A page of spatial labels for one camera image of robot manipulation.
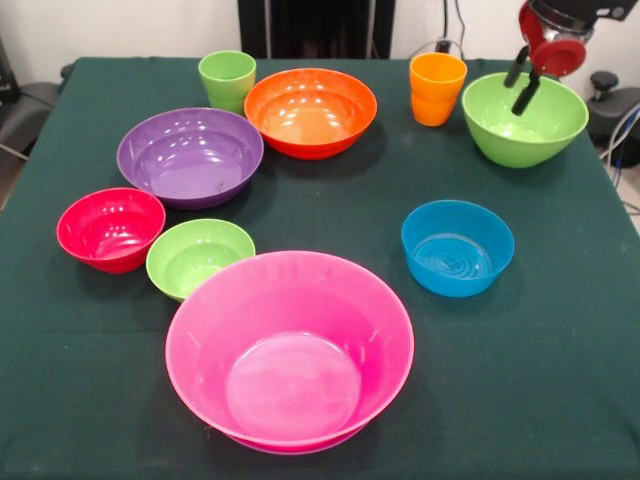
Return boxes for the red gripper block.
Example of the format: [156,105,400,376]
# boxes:
[503,2,588,117]

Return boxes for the large green plastic bowl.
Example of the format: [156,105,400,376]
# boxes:
[461,71,590,169]

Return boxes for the blue plastic bowl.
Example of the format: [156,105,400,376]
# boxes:
[401,199,516,299]

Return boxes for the orange plastic bowl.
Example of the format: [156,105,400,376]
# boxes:
[243,68,379,162]

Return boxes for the green plastic cup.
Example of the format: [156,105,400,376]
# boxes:
[197,50,258,116]

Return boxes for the pink plastic bowl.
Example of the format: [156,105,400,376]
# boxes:
[165,250,416,455]

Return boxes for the small green plastic bowl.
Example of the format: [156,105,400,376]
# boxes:
[145,218,257,303]

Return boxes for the red plastic bowl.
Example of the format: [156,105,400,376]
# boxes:
[55,187,167,275]

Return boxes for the orange plastic cup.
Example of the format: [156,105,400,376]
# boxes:
[408,52,469,128]

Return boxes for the black cabinet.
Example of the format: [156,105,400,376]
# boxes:
[237,0,396,60]

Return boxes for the purple plastic bowl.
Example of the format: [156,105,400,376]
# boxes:
[116,107,265,211]

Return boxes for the black chair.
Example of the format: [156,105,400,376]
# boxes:
[0,34,75,161]

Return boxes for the dark green tablecloth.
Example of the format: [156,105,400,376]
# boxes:
[0,56,640,480]

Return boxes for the black wall plug cable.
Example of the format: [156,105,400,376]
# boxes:
[435,0,469,59]

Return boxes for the blue and white cables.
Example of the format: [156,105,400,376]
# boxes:
[599,102,640,171]

